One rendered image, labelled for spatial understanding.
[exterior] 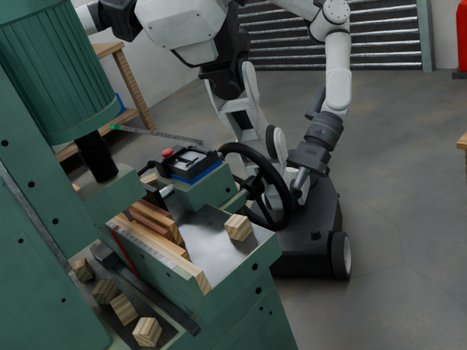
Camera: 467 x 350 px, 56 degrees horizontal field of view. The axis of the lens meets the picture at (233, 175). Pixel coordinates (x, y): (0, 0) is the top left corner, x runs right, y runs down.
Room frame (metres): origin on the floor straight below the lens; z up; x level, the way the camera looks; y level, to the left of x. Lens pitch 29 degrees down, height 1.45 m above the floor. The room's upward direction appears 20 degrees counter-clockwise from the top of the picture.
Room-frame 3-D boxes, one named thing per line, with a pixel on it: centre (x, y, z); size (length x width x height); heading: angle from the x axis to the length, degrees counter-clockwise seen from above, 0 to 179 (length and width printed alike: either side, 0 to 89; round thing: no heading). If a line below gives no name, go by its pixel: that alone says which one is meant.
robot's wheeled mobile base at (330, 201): (1.75, -0.20, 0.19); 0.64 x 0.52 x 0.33; 152
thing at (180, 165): (0.97, 0.10, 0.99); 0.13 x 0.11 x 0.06; 32
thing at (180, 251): (0.94, 0.30, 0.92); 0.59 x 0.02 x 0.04; 32
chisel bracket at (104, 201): (0.85, 0.27, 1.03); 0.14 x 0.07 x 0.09; 122
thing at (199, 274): (0.86, 0.28, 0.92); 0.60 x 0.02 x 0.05; 32
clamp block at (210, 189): (0.97, 0.10, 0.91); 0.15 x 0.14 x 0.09; 32
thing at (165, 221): (0.87, 0.21, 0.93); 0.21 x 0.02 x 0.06; 32
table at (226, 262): (0.92, 0.17, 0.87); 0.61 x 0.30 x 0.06; 32
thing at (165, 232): (0.86, 0.23, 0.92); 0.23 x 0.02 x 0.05; 32
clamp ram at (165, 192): (0.92, 0.17, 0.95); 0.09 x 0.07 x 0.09; 32
